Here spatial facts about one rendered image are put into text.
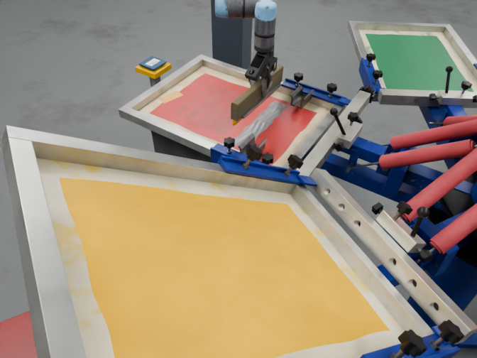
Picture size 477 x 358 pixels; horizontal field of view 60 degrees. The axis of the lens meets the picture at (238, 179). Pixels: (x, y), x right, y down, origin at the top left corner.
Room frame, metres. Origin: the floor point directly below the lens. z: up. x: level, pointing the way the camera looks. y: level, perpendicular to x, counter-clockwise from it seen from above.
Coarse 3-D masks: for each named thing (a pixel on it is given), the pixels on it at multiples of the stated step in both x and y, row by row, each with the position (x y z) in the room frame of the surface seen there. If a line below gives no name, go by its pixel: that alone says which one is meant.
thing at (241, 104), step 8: (272, 72) 1.51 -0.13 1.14; (280, 72) 1.56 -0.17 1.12; (272, 80) 1.49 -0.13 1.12; (280, 80) 1.56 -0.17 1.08; (256, 88) 1.39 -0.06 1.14; (272, 88) 1.50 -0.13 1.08; (240, 96) 1.33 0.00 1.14; (248, 96) 1.34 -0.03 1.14; (256, 96) 1.39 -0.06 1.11; (232, 104) 1.28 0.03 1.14; (240, 104) 1.29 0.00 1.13; (248, 104) 1.34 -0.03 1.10; (232, 112) 1.28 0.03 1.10; (240, 112) 1.29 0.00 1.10
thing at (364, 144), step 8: (352, 144) 1.19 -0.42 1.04; (360, 144) 1.19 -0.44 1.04; (368, 144) 1.19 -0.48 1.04; (376, 144) 1.19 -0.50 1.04; (344, 152) 1.20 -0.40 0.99; (360, 152) 1.17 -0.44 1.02; (368, 152) 1.15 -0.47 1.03; (376, 152) 1.14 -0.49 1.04; (384, 152) 1.15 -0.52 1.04; (368, 160) 1.15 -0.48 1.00; (376, 160) 1.13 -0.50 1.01
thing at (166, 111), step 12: (156, 108) 1.52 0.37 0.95; (168, 108) 1.52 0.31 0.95; (168, 120) 1.43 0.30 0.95; (180, 120) 1.43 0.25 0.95; (252, 120) 1.44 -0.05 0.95; (204, 132) 1.35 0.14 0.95; (216, 132) 1.35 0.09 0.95; (228, 132) 1.35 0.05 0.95; (240, 132) 1.36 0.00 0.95; (264, 132) 1.36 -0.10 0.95; (276, 132) 1.36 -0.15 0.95; (276, 144) 1.28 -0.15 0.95; (288, 144) 1.28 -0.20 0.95; (276, 156) 1.21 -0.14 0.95
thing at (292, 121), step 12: (192, 84) 1.72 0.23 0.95; (204, 84) 1.72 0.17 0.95; (216, 84) 1.72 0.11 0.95; (228, 84) 1.73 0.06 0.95; (192, 96) 1.62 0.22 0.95; (264, 108) 1.53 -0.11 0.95; (288, 108) 1.54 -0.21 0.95; (276, 120) 1.44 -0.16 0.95; (288, 120) 1.45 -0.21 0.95; (300, 120) 1.45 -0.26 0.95; (288, 132) 1.36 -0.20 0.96
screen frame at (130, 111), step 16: (192, 64) 1.84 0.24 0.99; (208, 64) 1.88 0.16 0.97; (224, 64) 1.85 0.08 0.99; (176, 80) 1.72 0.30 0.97; (144, 96) 1.55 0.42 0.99; (128, 112) 1.43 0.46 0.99; (160, 128) 1.33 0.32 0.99; (176, 128) 1.33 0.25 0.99; (320, 128) 1.35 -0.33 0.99; (192, 144) 1.25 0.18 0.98; (208, 144) 1.23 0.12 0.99; (304, 144) 1.24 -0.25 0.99
